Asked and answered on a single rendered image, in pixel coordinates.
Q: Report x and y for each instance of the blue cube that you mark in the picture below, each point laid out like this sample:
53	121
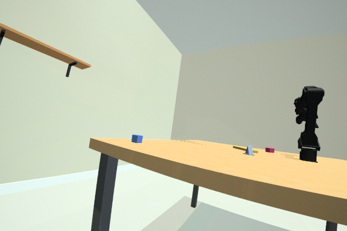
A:
137	138

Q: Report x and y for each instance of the pink rectangular bar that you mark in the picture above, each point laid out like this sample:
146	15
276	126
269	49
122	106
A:
270	150

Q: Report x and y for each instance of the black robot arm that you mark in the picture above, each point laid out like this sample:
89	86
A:
310	99

